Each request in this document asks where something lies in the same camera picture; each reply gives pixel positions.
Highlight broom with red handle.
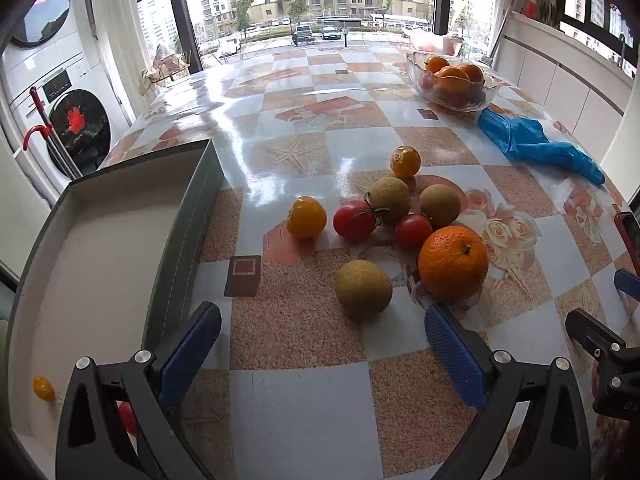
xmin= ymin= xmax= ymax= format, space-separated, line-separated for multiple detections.
xmin=22 ymin=87 xmax=82 ymax=181

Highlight large yellow tomato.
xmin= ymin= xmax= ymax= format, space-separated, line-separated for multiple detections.
xmin=286 ymin=196 xmax=328 ymax=240

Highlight red tomato with stem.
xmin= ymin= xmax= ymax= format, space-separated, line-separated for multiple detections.
xmin=333 ymin=200 xmax=378 ymax=241

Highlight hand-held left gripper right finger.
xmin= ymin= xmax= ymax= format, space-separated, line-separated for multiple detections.
xmin=424 ymin=304 xmax=593 ymax=480

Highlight blue rubber glove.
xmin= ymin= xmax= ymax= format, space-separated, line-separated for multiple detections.
xmin=477 ymin=109 xmax=606 ymax=185

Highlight orange-yellow tomato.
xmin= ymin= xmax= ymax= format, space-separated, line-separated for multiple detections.
xmin=389 ymin=145 xmax=422 ymax=179

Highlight clear glass bowl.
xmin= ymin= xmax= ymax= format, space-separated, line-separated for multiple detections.
xmin=406 ymin=51 xmax=501 ymax=113

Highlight large grey cardboard tray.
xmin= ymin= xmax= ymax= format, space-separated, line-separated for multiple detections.
xmin=7 ymin=139 xmax=226 ymax=480

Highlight white tumble dryer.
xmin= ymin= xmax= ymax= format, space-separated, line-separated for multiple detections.
xmin=0 ymin=0 xmax=108 ymax=106

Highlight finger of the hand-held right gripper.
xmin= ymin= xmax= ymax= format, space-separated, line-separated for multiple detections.
xmin=614 ymin=268 xmax=640 ymax=306
xmin=565 ymin=308 xmax=640 ymax=417

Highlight white cabinet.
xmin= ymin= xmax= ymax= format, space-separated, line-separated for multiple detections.
xmin=492 ymin=10 xmax=636 ymax=171

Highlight pink plastic bag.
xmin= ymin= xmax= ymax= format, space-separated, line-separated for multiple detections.
xmin=407 ymin=30 xmax=466 ymax=56

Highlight white washing machine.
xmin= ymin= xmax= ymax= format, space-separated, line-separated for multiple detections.
xmin=2 ymin=52 xmax=133 ymax=196

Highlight black phone with red case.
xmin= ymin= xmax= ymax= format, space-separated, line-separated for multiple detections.
xmin=612 ymin=204 xmax=640 ymax=266

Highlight round brown pear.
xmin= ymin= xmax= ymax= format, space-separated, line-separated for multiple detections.
xmin=419 ymin=184 xmax=462 ymax=228
xmin=334 ymin=260 xmax=394 ymax=320
xmin=367 ymin=176 xmax=412 ymax=223

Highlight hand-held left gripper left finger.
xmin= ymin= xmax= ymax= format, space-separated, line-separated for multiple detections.
xmin=55 ymin=301 xmax=223 ymax=480

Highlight small yellow tomato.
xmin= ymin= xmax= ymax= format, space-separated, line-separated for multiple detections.
xmin=32 ymin=376 xmax=56 ymax=402

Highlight large orange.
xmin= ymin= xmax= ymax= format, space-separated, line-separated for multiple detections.
xmin=418 ymin=225 xmax=489 ymax=302

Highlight gold wire rack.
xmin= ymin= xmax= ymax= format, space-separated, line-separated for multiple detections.
xmin=141 ymin=44 xmax=193 ymax=93

